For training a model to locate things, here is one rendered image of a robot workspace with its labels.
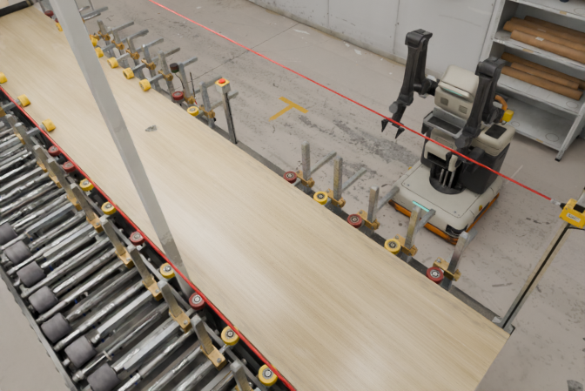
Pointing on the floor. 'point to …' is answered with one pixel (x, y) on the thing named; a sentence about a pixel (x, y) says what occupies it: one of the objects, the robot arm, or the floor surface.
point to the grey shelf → (516, 92)
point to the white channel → (102, 93)
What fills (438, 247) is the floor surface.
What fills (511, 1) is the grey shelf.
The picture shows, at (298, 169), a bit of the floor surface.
